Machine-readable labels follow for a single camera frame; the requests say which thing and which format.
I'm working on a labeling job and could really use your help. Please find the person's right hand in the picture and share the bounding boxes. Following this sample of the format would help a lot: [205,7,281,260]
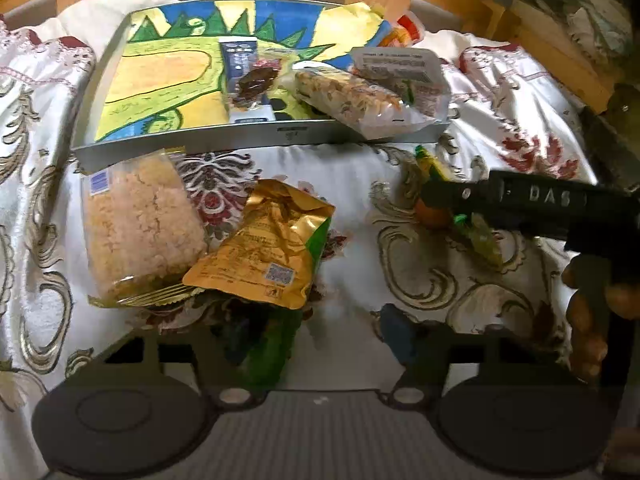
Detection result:
[561,259,640,386]

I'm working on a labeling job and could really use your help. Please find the clear nut bar packet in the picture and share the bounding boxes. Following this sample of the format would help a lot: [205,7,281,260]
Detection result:
[292,67,436,141]

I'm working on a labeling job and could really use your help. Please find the dark blue snack packet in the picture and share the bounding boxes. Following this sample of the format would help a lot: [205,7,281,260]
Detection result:
[218,37,262,111]

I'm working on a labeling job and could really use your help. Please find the clear plastic box with label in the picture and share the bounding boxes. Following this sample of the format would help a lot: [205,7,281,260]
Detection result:
[347,46,451,117]

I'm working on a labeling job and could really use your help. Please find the orange jelly packet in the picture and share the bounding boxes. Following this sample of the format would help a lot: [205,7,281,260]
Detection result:
[382,12,427,49]

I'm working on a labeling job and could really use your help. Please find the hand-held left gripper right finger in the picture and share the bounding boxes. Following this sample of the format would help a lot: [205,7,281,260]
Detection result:
[377,304,556,406]

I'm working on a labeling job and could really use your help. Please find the floral patterned curtain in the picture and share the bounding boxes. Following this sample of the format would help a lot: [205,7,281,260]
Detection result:
[520,0,640,67]

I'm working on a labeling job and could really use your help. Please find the yellow snack packet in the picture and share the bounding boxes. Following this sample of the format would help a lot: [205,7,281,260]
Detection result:
[412,144,503,268]

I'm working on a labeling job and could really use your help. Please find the clear rice cracker packet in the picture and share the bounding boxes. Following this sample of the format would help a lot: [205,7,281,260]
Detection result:
[80,147,209,309]

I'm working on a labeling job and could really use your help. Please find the white pillow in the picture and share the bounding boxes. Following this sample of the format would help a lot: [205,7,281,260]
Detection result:
[47,0,168,50]

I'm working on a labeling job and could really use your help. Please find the dinosaur drawing paper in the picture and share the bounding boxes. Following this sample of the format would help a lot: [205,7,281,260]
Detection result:
[95,0,397,142]

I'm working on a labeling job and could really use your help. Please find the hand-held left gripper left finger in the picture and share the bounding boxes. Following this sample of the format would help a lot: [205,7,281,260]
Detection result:
[92,317,266,408]

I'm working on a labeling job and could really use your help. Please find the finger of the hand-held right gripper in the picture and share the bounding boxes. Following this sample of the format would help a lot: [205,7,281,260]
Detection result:
[422,179,495,217]

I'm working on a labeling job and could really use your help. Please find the dark olive post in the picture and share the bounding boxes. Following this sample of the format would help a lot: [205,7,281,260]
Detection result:
[579,84,640,196]

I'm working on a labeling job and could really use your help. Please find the gold foil snack packet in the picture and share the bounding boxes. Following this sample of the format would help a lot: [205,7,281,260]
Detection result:
[182,178,337,310]

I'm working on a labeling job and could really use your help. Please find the floral satin blanket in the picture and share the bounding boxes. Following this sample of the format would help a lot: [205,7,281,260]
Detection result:
[0,10,640,480]

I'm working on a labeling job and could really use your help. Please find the grey metal tray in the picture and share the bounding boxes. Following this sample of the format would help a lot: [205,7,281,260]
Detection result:
[72,0,451,173]

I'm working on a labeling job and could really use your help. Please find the clear brown date packet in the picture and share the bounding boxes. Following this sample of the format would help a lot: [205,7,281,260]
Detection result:
[232,55,284,112]

